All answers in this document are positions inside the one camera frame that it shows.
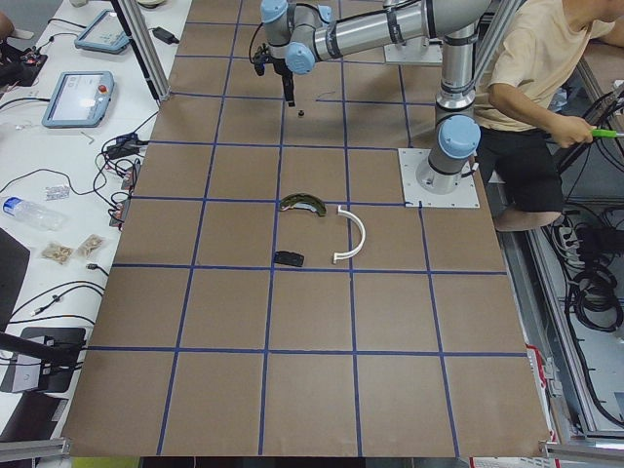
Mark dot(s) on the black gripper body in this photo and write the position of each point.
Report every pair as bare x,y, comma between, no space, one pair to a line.
283,69

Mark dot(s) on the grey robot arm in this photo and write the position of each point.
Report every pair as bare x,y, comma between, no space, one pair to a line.
299,35

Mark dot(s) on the black power adapter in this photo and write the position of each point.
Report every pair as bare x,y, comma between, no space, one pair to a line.
164,35

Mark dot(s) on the green curved brake shoe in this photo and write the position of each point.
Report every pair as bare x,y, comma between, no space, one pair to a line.
303,201

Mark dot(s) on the small black plastic block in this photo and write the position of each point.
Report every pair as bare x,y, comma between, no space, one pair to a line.
287,258

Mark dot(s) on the far teach pendant tablet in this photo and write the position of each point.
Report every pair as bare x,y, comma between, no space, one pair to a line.
104,34

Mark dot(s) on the teach pendant tablet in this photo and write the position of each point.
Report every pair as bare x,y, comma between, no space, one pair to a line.
80,99
104,34

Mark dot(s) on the near teach pendant tablet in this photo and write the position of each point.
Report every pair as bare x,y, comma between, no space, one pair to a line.
80,99

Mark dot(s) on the person in beige shirt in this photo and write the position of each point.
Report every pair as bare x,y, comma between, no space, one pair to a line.
541,48

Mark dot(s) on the bag of small parts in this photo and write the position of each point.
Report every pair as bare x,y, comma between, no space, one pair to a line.
90,246
57,252

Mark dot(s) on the clear plastic water bottle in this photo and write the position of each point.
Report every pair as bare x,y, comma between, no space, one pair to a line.
32,214

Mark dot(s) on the black monitor stand base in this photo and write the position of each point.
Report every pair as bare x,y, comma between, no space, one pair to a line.
42,359

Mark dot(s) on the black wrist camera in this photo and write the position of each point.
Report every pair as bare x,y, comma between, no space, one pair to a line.
260,58

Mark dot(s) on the aluminium frame post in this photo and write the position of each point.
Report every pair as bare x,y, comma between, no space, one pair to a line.
135,28

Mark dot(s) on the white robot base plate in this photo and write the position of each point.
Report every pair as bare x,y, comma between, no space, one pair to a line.
425,188

